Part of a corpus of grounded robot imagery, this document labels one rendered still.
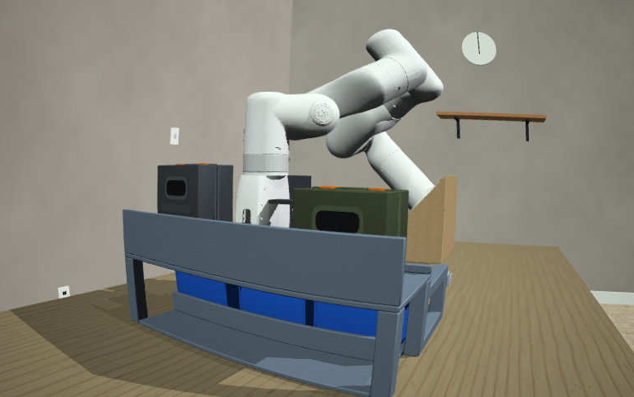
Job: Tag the blue bin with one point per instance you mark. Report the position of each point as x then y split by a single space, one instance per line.
211 290
349 319
277 306

